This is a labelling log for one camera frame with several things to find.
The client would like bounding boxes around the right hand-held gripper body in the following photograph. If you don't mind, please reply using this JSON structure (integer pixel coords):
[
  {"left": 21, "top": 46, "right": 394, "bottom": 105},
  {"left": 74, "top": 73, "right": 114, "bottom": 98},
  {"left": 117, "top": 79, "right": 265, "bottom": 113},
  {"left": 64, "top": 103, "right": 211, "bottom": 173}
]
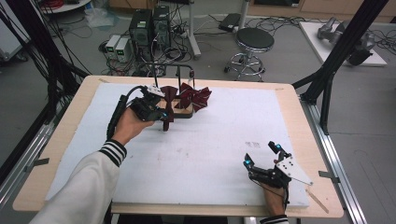
[{"left": 248, "top": 155, "right": 314, "bottom": 189}]

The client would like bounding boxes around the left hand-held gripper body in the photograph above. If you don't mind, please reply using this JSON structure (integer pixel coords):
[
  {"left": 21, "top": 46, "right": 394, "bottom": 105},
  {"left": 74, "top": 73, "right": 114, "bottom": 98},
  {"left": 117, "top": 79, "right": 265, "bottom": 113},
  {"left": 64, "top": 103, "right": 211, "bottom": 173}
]
[{"left": 128, "top": 84, "right": 166, "bottom": 123}]

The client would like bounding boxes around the plain dark red bow tie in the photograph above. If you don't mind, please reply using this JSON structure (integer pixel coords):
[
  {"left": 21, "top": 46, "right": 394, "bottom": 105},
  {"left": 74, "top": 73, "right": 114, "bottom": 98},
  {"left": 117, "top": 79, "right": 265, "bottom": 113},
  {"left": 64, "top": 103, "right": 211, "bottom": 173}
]
[{"left": 160, "top": 85, "right": 180, "bottom": 133}]

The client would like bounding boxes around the black rack with wooden base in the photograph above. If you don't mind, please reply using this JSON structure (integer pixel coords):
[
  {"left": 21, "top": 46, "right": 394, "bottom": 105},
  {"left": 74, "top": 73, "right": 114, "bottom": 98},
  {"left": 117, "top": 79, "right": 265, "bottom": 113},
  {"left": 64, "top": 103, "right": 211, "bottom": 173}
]
[{"left": 136, "top": 62, "right": 197, "bottom": 120}]

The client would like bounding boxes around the striped dark red bow tie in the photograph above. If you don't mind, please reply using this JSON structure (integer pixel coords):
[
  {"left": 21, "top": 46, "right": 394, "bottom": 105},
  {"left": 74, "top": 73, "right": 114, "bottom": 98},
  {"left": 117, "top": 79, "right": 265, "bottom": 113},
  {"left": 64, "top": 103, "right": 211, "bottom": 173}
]
[{"left": 177, "top": 81, "right": 214, "bottom": 114}]

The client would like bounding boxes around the person's left hand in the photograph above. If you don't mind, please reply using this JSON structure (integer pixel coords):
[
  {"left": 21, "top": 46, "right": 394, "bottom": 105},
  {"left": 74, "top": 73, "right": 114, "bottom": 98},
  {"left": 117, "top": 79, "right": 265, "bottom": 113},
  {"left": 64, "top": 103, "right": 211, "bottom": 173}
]
[{"left": 111, "top": 106, "right": 155, "bottom": 147}]

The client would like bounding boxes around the person's right hand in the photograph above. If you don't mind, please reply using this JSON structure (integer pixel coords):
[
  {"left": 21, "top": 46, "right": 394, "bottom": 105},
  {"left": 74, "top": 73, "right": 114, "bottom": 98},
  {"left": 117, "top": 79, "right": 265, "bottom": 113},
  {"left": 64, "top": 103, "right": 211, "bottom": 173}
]
[{"left": 261, "top": 183, "right": 289, "bottom": 217}]

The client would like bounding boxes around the thin wooden stick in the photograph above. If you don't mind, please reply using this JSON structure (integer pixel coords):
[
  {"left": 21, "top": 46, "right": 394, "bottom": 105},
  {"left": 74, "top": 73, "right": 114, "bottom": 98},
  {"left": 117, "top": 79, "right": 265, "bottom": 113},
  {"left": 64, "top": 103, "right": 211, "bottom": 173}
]
[{"left": 304, "top": 188, "right": 331, "bottom": 216}]

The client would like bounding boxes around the light wooden table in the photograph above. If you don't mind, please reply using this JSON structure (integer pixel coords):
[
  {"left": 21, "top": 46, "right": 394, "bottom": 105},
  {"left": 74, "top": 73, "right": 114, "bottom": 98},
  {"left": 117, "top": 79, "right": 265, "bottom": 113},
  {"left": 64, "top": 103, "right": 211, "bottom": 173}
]
[{"left": 12, "top": 75, "right": 345, "bottom": 219}]

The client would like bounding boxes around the white foam mat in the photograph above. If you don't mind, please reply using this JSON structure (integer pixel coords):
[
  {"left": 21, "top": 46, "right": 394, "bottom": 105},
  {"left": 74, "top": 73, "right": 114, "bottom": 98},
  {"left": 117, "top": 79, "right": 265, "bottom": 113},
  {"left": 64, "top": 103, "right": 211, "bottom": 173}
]
[{"left": 45, "top": 81, "right": 311, "bottom": 209}]

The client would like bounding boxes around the white power supply unit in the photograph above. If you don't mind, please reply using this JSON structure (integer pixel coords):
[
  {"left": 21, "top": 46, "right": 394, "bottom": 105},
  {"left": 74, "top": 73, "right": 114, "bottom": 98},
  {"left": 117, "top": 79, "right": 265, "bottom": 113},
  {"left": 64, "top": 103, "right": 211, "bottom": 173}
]
[
  {"left": 114, "top": 37, "right": 132, "bottom": 63},
  {"left": 105, "top": 34, "right": 122, "bottom": 54}
]

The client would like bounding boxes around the black computer tower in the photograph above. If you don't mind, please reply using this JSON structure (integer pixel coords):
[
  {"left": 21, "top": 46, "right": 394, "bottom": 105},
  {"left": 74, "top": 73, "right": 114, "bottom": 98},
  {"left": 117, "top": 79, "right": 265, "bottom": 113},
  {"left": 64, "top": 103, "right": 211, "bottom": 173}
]
[
  {"left": 151, "top": 5, "right": 172, "bottom": 51},
  {"left": 128, "top": 8, "right": 154, "bottom": 61}
]

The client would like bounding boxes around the white table leg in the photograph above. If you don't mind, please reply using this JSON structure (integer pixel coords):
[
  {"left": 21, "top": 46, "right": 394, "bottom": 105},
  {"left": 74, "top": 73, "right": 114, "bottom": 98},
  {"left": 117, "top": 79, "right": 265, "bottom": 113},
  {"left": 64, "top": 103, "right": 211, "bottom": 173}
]
[
  {"left": 186, "top": 0, "right": 203, "bottom": 61},
  {"left": 237, "top": 0, "right": 250, "bottom": 31}
]

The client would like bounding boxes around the clear plastic bag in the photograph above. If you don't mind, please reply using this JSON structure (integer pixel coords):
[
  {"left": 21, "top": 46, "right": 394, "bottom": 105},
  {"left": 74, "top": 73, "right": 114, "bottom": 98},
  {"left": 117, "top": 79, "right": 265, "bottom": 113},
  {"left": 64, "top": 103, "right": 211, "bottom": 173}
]
[{"left": 84, "top": 7, "right": 120, "bottom": 29}]

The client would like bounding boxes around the black round stool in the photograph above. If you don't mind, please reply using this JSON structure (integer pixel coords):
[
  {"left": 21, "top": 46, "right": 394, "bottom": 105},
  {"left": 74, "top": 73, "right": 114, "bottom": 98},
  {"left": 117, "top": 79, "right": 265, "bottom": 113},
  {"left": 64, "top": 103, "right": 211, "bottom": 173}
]
[{"left": 223, "top": 27, "right": 276, "bottom": 83}]

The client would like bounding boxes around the white floor board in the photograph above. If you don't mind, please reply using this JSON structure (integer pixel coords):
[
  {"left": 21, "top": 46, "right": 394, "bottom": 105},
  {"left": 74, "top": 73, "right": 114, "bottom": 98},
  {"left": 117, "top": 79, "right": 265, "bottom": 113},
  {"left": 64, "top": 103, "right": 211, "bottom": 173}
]
[{"left": 298, "top": 21, "right": 389, "bottom": 68}]

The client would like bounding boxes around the flat black box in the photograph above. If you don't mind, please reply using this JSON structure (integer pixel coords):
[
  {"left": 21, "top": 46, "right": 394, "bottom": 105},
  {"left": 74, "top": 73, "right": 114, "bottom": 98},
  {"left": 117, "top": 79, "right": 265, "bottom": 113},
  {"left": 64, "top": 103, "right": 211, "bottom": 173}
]
[{"left": 218, "top": 12, "right": 242, "bottom": 33}]

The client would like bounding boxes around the round white table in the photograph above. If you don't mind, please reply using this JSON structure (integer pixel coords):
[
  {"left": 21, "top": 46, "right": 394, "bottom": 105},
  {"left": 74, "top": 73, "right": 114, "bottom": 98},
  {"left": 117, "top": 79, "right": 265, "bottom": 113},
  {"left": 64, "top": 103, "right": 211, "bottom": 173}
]
[{"left": 39, "top": 0, "right": 93, "bottom": 15}]

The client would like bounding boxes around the grey equipment case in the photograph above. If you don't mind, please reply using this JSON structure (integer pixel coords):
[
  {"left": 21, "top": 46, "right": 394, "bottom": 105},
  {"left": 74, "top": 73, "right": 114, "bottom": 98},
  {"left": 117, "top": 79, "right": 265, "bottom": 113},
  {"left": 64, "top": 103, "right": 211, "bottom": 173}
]
[{"left": 0, "top": 8, "right": 31, "bottom": 63}]

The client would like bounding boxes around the thin black cable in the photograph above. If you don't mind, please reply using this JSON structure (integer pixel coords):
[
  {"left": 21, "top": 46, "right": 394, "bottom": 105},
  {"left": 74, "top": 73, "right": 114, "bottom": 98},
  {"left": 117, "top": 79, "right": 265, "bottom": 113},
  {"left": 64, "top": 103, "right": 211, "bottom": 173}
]
[{"left": 280, "top": 186, "right": 291, "bottom": 213}]

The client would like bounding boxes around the grey metal bracket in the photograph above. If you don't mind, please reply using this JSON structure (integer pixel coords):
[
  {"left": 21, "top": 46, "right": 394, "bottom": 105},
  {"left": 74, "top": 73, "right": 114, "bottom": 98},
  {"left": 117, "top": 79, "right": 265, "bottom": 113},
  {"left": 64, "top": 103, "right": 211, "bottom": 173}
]
[
  {"left": 318, "top": 170, "right": 341, "bottom": 185},
  {"left": 24, "top": 157, "right": 51, "bottom": 174}
]

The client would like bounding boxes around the aluminium rail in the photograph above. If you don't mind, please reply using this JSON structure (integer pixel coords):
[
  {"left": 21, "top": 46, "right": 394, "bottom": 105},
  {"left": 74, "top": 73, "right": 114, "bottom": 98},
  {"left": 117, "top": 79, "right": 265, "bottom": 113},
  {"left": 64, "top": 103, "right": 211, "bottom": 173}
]
[
  {"left": 0, "top": 102, "right": 73, "bottom": 207},
  {"left": 299, "top": 92, "right": 369, "bottom": 224}
]

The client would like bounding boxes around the black metal frame post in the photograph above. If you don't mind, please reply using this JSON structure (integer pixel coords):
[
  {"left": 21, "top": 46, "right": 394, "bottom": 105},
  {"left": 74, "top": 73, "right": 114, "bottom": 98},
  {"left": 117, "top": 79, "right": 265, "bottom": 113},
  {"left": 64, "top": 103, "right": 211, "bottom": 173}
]
[{"left": 291, "top": 0, "right": 391, "bottom": 136}]

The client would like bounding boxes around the black metal frame with cables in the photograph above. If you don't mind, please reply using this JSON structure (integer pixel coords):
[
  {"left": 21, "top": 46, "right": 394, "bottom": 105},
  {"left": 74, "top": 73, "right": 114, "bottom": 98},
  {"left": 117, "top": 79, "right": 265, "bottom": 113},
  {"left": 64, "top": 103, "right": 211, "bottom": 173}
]
[{"left": 0, "top": 0, "right": 92, "bottom": 126}]

